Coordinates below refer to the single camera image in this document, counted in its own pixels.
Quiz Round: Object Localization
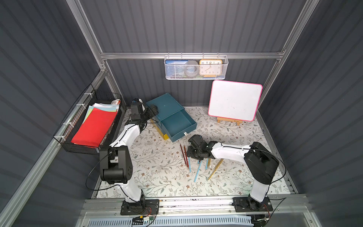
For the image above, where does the long light blue pencil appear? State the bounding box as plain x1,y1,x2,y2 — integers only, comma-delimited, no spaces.
194,160,202,182

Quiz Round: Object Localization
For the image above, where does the teal yellow drawer cabinet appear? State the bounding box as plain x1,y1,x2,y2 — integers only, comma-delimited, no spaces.
146,93,184,142

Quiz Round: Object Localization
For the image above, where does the teal drawer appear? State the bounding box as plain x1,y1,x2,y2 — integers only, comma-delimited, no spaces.
161,109,197,142

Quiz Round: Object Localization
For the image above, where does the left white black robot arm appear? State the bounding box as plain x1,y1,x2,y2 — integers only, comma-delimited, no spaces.
99,99,159,203

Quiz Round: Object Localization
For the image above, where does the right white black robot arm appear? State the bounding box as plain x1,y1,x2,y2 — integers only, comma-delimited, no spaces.
187,135,280,211

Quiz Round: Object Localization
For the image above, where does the red pencil right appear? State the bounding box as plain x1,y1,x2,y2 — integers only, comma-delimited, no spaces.
183,145,189,168

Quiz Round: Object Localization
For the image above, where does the dark red pencil left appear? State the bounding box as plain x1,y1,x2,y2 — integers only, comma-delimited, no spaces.
180,144,187,166

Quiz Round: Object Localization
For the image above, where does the gold pencil lower right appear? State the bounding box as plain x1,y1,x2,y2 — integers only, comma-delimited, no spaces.
208,167,219,180

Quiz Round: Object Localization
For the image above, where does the wooden whiteboard easel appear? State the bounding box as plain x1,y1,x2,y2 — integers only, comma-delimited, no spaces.
216,117,244,126

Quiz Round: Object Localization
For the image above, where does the blue box in basket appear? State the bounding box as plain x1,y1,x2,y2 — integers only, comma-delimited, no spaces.
164,60,188,79

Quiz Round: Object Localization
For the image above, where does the grey tape roll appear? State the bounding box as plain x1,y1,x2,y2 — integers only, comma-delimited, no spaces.
184,60,199,78

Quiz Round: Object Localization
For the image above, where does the red paper sheet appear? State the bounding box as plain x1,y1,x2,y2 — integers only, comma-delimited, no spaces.
71,107,118,147

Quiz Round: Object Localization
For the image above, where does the pink framed whiteboard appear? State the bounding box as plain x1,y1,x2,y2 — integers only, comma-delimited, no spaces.
208,80,263,122

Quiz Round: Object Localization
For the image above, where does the yellow analog clock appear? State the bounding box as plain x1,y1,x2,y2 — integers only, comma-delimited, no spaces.
199,59,223,77

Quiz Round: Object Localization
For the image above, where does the white wire wall basket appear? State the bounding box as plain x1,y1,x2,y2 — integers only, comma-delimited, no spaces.
164,54,229,80

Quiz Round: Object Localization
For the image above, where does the black wire paper tray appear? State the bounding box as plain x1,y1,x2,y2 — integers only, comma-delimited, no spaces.
54,85,124,155

